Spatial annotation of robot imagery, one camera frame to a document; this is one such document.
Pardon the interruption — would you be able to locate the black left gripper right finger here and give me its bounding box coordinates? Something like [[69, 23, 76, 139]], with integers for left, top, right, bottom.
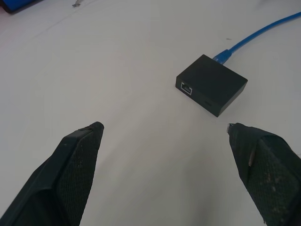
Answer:
[[226, 122, 301, 226]]

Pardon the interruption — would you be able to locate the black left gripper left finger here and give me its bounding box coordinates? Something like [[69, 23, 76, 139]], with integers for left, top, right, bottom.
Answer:
[[0, 121, 105, 226]]

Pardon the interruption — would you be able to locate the black network box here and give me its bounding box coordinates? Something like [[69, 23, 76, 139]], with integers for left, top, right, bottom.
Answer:
[[175, 54, 248, 118]]

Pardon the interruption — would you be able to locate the blue box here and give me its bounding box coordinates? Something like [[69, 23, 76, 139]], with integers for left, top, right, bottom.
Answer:
[[0, 0, 45, 15]]

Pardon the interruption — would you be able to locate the blue Ethernet cable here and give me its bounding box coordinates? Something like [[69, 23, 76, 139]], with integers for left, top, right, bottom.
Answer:
[[213, 11, 301, 65]]

